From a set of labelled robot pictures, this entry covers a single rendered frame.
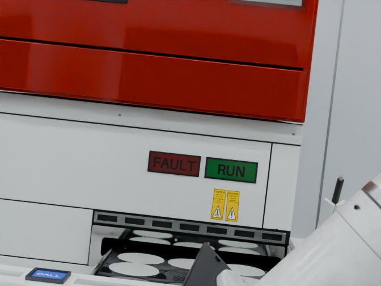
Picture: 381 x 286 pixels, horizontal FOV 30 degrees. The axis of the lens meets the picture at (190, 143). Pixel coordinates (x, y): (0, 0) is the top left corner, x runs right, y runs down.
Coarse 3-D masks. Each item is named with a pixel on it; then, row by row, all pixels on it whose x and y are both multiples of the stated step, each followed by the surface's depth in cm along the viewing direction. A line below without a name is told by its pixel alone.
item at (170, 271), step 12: (120, 252) 156; (132, 252) 157; (144, 252) 158; (108, 264) 143; (156, 264) 148; (168, 264) 149; (240, 264) 156; (108, 276) 134; (120, 276) 135; (132, 276) 136; (144, 276) 136; (156, 276) 137; (168, 276) 139; (180, 276) 140; (252, 276) 146
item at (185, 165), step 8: (152, 160) 161; (160, 160) 161; (168, 160) 161; (176, 160) 161; (184, 160) 161; (192, 160) 161; (152, 168) 161; (160, 168) 161; (168, 168) 161; (176, 168) 161; (184, 168) 161; (192, 168) 161
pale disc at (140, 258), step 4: (120, 256) 151; (124, 256) 152; (128, 256) 152; (132, 256) 153; (136, 256) 153; (140, 256) 153; (144, 256) 154; (148, 256) 154; (152, 256) 155; (156, 256) 155; (128, 260) 148; (132, 260) 149; (136, 260) 149; (140, 260) 150; (144, 260) 150; (148, 260) 150; (152, 260) 151; (156, 260) 151; (160, 260) 152
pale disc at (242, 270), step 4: (228, 264) 155; (232, 264) 156; (236, 264) 156; (232, 268) 152; (236, 268) 152; (240, 268) 152; (244, 268) 153; (248, 268) 153; (252, 268) 154; (256, 268) 154; (236, 272) 148; (240, 272) 149; (244, 272) 149; (248, 272) 150; (252, 272) 150; (256, 272) 150; (260, 272) 151; (264, 272) 151
